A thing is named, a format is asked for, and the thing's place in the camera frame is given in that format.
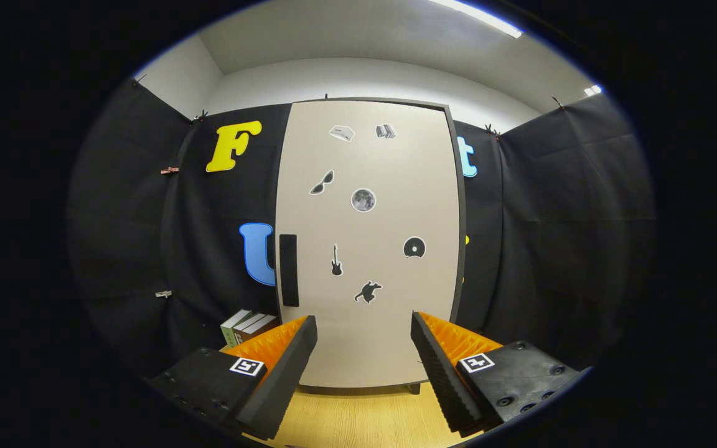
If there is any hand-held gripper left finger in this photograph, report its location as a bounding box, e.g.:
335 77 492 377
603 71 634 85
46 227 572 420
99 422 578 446
147 314 319 441

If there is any black door handle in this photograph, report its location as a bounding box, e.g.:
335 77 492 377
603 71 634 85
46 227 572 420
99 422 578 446
279 234 300 307

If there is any green book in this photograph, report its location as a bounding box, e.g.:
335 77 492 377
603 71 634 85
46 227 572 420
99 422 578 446
220 309 252 346

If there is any beige cabinet door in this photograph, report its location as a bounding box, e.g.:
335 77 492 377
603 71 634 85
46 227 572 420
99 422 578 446
274 100 462 390

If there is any long ceiling light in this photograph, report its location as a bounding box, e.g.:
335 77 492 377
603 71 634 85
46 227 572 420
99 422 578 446
427 0 524 39

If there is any black backdrop cloth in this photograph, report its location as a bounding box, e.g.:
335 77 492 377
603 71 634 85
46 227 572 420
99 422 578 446
66 78 657 380

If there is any brown book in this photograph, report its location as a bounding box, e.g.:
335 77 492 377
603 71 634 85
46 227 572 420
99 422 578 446
243 315 279 343
233 313 267 344

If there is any dark grey cabinet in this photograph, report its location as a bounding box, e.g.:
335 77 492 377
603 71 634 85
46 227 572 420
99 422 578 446
273 96 468 396

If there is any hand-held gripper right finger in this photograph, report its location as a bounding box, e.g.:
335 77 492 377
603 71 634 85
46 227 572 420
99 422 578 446
410 310 589 437

